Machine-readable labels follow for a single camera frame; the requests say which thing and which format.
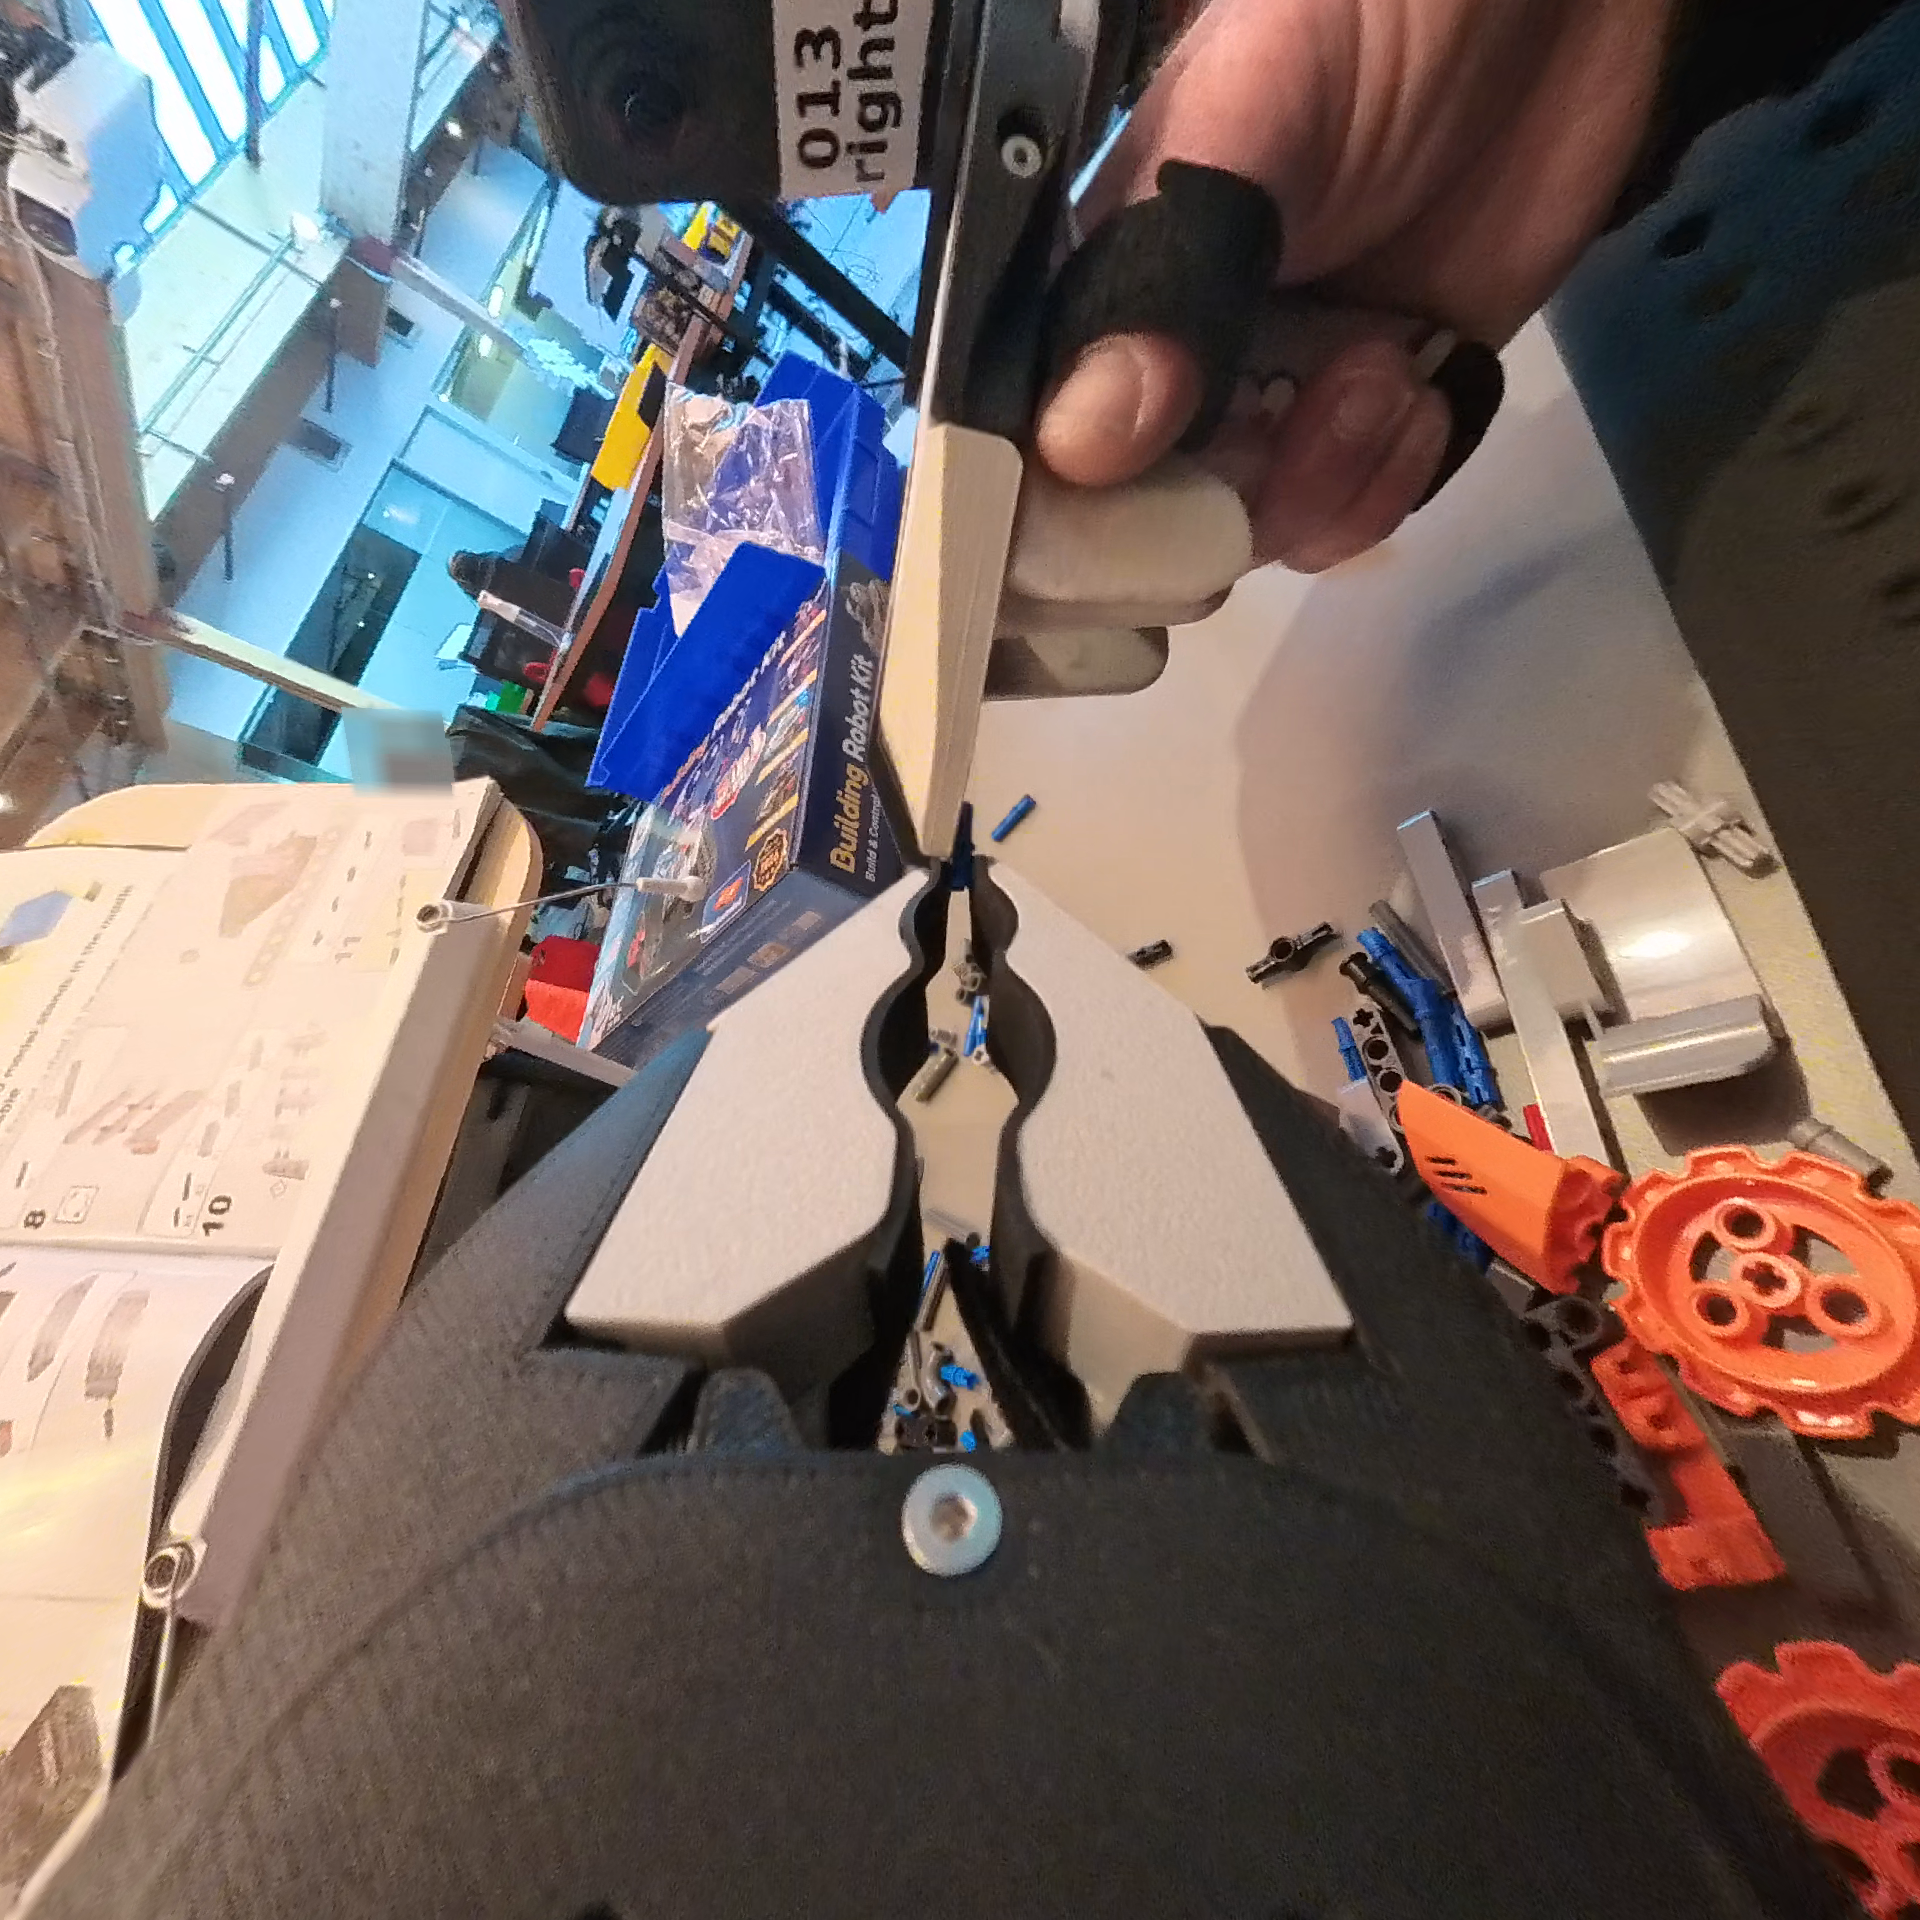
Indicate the black perforated edge pad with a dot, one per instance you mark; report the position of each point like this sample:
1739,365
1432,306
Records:
1799,600

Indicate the grey long flat bar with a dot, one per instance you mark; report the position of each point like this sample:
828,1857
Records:
1448,915
1547,1050

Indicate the person's right hand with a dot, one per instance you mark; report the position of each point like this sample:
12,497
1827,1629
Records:
1424,149

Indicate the grey curved panel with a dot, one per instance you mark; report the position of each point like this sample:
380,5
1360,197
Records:
1651,930

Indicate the orange gear wheel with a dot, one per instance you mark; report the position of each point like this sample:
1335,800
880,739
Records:
1799,1725
1642,1277

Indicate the blue plastic bin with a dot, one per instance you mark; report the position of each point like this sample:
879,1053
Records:
704,661

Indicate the clear plastic bag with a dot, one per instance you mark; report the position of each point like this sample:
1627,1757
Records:
735,481

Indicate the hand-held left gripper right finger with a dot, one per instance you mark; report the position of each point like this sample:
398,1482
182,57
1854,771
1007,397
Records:
1172,1185

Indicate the instruction booklet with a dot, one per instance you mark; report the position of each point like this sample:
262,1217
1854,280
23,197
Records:
182,1021

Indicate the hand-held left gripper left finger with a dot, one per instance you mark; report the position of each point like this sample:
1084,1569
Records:
720,1185

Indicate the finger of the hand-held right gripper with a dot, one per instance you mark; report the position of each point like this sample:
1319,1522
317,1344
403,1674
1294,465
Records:
944,600

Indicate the white book stand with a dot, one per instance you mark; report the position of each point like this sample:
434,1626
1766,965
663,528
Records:
360,1185

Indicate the light grey axle connector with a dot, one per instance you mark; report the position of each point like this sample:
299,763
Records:
1710,825

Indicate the pile of small building pieces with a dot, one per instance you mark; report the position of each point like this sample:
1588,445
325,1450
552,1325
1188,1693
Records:
1424,1021

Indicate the orange curved shell piece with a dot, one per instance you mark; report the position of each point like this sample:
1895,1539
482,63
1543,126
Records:
1501,1170

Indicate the black axle connector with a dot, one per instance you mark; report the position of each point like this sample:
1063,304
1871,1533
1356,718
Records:
1290,953

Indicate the blue robot kit box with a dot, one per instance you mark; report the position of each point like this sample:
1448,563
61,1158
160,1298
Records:
780,781

